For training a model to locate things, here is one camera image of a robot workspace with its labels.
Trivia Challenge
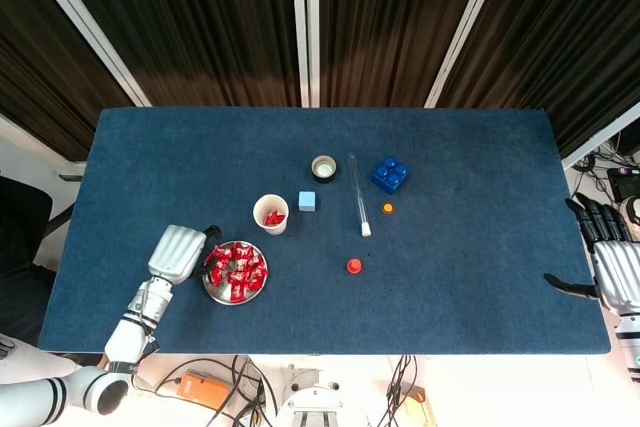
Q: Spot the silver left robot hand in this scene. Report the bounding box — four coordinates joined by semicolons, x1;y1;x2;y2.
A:
147;223;224;286

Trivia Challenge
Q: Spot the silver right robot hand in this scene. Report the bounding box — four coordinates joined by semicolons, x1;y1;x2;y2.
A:
543;192;640;318

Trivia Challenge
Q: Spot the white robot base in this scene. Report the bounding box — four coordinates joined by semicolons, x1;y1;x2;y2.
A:
274;365;347;427

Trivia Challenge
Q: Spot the white paper cup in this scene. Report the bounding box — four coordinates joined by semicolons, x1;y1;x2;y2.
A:
252;193;290;236

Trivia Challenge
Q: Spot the black cup beige inside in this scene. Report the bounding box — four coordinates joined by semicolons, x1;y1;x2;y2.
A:
310;154;338;185

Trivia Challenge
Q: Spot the round steel plate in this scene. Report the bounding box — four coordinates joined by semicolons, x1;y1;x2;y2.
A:
202;240;270;306

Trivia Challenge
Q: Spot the dark electronic device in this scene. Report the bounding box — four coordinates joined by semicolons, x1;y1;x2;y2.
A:
606;166;640;203

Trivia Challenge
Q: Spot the orange box device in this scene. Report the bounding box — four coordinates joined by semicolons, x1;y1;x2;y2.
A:
178;369;232;411

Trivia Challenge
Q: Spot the black chair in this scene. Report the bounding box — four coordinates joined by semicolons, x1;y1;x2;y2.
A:
0;175;55;348

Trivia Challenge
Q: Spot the blue felt table cover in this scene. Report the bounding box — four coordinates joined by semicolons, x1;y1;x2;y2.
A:
38;106;612;356

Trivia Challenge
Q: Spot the glass tube white stopper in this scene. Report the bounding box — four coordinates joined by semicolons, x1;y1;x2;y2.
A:
348;154;373;238

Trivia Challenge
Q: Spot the dark brown curtain panel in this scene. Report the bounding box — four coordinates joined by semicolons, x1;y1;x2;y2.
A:
317;0;494;108
44;0;301;108
0;0;134;163
439;0;640;158

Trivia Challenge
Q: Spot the blue building block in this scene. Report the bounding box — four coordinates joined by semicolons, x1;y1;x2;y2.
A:
370;155;411;195

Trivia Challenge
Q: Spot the tan wooden piece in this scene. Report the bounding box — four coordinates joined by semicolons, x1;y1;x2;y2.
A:
399;384;436;427

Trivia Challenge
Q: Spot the white frame post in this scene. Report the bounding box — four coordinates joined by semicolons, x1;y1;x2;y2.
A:
290;0;321;108
560;100;640;171
14;0;153;108
423;0;514;108

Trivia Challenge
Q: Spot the black cable bundle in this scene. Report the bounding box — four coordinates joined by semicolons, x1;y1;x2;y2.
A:
154;354;281;427
377;354;419;427

